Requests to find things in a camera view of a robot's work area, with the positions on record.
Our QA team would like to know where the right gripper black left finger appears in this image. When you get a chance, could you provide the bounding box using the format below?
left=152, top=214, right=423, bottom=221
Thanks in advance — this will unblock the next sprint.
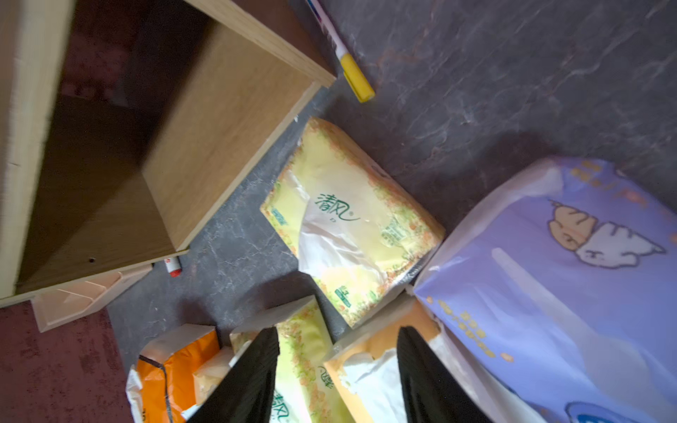
left=188, top=328, right=280, bottom=423

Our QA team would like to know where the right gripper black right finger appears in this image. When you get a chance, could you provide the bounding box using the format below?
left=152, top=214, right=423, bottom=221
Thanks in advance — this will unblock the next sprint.
left=397, top=326, right=490, bottom=423

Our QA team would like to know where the beige tissue pack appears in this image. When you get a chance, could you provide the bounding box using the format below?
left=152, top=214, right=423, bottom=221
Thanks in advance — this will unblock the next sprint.
left=193, top=347, right=234, bottom=405

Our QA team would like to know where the yellow white tissue pack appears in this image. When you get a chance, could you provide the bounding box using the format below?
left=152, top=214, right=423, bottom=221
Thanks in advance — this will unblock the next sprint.
left=324, top=294, right=515, bottom=422

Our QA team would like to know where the orange tissue pack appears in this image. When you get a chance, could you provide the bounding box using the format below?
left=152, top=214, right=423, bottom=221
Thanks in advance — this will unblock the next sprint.
left=126, top=324, right=220, bottom=422

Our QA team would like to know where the purple tissue pack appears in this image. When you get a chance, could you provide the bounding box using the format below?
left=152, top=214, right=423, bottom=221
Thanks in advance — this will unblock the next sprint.
left=414, top=157, right=676, bottom=422

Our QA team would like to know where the wooden shelf unit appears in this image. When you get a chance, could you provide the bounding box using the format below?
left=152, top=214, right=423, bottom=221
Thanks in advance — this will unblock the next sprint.
left=1, top=1, right=336, bottom=306

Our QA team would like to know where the red white marker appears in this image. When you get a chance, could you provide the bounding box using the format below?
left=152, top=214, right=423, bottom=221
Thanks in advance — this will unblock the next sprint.
left=163, top=257, right=183, bottom=278

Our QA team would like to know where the wooden lattice file organizer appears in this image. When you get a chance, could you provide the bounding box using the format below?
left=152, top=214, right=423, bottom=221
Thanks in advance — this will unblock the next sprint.
left=31, top=264, right=153, bottom=332

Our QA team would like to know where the yellow marker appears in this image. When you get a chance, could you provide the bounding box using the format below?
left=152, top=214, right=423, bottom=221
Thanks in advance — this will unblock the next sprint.
left=306, top=0, right=376, bottom=103

